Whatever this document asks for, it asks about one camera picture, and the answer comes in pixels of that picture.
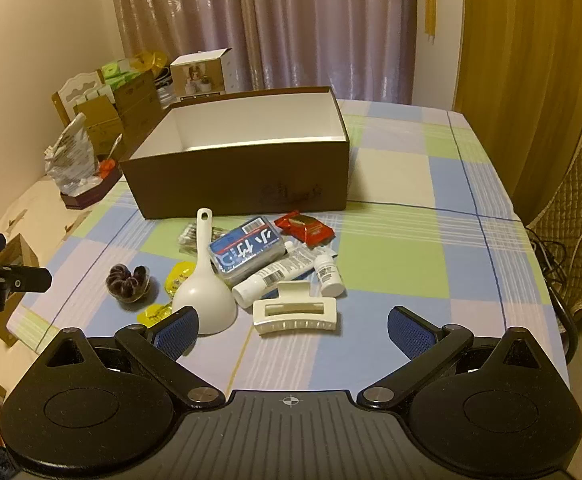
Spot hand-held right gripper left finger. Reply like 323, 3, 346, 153
36, 308, 227, 408

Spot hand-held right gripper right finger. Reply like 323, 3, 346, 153
358, 305, 554, 408

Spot yellow sachet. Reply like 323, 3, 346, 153
137, 302, 173, 329
165, 261, 195, 295

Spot white plastic funnel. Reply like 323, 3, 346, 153
172, 208, 238, 336

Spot dark brown hair scrunchie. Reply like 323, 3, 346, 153
106, 262, 153, 304

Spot clear cotton swab bag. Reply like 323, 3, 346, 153
177, 222, 227, 261

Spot small white bottle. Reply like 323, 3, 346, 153
314, 254, 346, 297

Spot blue clear plastic case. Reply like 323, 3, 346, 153
207, 215, 288, 288

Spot white hair claw clip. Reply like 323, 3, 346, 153
252, 281, 343, 338

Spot white squeeze tube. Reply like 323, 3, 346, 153
232, 246, 336, 309

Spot red snack packet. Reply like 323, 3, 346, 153
274, 210, 335, 249

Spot brown cardboard box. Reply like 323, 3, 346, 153
119, 86, 350, 220

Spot dark red tray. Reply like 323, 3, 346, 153
61, 160, 122, 209

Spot small plain cardboard carton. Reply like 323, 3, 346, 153
76, 95, 124, 156

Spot white chair back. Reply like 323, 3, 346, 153
52, 71, 106, 126

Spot large plain cardboard carton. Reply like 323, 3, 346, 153
113, 71, 165, 136

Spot green packets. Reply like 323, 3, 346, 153
100, 57, 144, 89

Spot quilted chair cushion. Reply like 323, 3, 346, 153
526, 109, 582, 316

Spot black and white bundle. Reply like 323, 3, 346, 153
156, 67, 175, 107

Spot yellow plastic bag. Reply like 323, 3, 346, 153
133, 51, 169, 79

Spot printed product carton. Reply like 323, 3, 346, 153
170, 48, 234, 97

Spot yellow curtain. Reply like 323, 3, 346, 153
454, 0, 582, 221

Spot purple curtain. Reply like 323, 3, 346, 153
106, 0, 419, 106

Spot black cable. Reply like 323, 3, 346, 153
526, 227, 579, 356

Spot wooden wardrobe handle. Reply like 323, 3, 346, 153
423, 0, 437, 41

